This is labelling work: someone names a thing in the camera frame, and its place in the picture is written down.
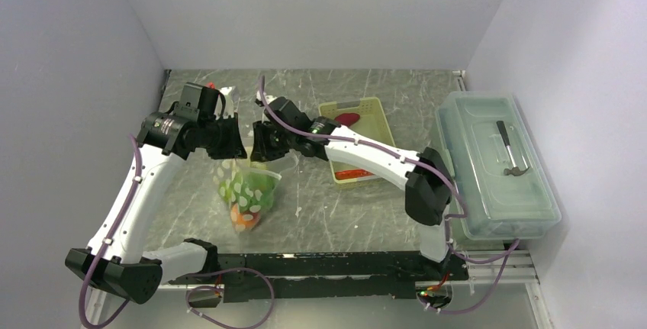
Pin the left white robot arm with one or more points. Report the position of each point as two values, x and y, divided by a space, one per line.
114 260

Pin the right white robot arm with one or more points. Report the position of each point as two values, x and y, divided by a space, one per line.
422 176

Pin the green perforated plastic basket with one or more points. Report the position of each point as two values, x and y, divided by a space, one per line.
372 124

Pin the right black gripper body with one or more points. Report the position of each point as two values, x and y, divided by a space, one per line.
272 144

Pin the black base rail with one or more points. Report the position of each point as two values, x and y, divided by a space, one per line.
396 274

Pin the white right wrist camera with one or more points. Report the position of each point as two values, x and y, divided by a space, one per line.
263 99

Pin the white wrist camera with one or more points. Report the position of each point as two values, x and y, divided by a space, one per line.
227 100
263 99

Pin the orange peach toy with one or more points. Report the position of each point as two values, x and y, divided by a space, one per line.
244 220

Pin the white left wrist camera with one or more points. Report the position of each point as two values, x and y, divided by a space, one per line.
227 100

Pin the black handled hammer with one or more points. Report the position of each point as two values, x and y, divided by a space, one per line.
514 170

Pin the clear plastic storage box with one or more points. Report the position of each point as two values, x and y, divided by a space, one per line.
499 207

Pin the dark red sweet potato toy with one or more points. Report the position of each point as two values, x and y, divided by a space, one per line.
347 119

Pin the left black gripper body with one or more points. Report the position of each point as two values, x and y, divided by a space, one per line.
220 137

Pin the clear polka dot zip bag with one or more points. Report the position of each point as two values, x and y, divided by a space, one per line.
246 163

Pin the green cabbage toy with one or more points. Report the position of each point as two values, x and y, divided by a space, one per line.
246 186

